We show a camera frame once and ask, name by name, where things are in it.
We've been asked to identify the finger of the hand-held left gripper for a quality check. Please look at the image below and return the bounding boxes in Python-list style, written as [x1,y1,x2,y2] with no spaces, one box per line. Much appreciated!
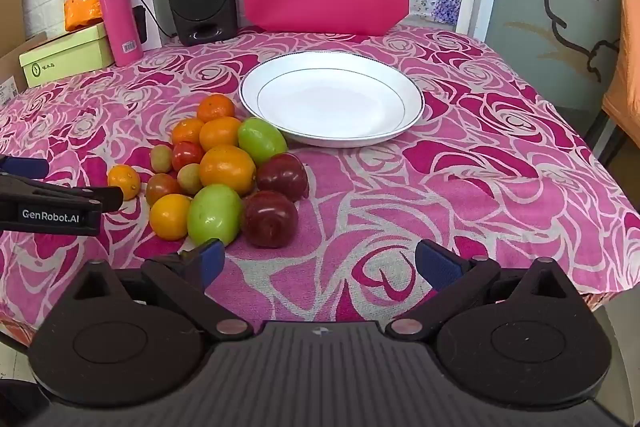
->
[0,173,124,214]
[0,155,49,182]

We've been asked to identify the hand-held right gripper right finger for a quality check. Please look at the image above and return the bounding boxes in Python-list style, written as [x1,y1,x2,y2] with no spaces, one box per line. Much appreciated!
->
[385,239,571,341]

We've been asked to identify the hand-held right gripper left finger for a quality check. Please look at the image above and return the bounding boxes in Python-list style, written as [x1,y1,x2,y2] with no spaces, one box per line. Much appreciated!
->
[72,238,255,342]

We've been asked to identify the green plum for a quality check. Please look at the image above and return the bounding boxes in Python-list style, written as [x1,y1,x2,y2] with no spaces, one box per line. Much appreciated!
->
[187,184,244,247]

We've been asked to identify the yellow orange tangerine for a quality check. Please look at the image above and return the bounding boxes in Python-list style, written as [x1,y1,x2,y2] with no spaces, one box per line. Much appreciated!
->
[150,193,193,241]

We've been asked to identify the small orange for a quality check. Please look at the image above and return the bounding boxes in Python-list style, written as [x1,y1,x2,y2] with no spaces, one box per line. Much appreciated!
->
[107,164,142,201]

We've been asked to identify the dark red plum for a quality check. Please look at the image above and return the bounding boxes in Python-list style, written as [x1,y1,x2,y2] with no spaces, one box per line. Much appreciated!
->
[256,153,310,202]
[242,190,299,249]

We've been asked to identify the small yellow-red plum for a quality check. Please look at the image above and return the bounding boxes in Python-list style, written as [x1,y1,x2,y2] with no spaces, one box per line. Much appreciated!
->
[177,163,203,196]
[150,144,174,174]

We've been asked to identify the small reddish-brown tomato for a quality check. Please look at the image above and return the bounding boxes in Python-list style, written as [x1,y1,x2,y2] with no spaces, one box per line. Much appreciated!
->
[145,173,183,206]

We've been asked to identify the smooth orange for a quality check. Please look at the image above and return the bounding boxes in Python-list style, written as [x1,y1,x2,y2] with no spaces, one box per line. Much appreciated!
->
[199,145,257,196]
[199,116,243,152]

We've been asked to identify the red apple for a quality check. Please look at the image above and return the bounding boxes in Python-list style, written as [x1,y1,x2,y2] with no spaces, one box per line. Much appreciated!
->
[171,141,205,172]

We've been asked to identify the green apple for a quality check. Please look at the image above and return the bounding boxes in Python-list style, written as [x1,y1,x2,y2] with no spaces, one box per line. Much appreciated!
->
[237,117,288,165]

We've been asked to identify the dark orange tangerine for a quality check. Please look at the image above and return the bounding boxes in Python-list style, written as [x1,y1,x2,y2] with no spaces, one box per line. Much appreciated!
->
[172,118,205,145]
[197,93,236,124]

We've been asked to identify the white plate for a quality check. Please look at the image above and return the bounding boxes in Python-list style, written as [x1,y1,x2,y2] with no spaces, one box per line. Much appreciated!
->
[239,50,425,148]

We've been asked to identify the pink rose tablecloth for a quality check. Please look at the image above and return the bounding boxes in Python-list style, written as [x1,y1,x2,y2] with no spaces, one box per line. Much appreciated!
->
[0,18,640,348]

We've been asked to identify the light green box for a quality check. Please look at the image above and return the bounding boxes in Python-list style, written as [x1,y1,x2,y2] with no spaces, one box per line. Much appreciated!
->
[19,22,115,88]

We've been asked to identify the brown cardboard box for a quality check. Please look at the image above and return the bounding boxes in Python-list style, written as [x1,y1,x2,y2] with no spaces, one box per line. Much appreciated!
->
[0,0,48,108]

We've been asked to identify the pink bottle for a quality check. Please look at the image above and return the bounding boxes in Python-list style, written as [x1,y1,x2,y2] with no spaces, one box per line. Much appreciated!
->
[97,0,144,68]

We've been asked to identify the white appliance box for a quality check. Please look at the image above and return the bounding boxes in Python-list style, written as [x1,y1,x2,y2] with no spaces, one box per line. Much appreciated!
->
[131,0,176,50]

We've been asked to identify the orange covered chair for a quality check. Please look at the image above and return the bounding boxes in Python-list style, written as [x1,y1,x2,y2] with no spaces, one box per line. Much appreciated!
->
[601,0,640,135]

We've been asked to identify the glass door with cartoon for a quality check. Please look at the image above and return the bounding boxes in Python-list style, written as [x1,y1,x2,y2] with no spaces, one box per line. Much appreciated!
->
[482,0,640,168]

